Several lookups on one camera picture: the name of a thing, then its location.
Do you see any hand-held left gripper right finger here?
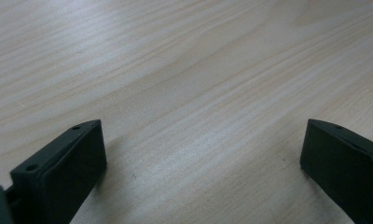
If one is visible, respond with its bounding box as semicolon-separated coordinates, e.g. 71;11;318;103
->
299;118;373;224

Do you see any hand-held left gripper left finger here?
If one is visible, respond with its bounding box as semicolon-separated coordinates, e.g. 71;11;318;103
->
5;119;108;224

